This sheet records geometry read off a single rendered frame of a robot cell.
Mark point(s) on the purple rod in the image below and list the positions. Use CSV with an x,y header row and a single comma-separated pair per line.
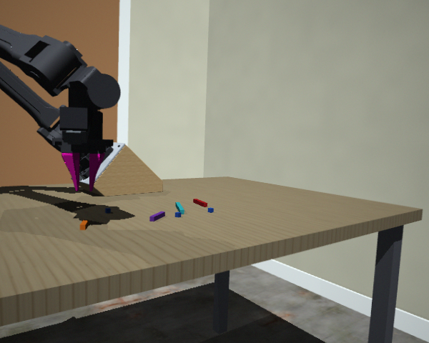
x,y
156,216

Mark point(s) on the orange rod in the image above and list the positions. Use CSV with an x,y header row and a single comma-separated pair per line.
x,y
84,224

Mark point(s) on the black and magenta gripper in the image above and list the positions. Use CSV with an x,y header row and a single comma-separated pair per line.
x,y
70,155

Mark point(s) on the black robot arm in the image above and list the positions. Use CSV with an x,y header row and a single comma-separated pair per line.
x,y
57,66

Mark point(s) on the red rod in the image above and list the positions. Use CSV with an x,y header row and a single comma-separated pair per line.
x,y
199,202

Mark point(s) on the turquoise rod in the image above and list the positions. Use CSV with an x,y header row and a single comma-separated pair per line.
x,y
179,207

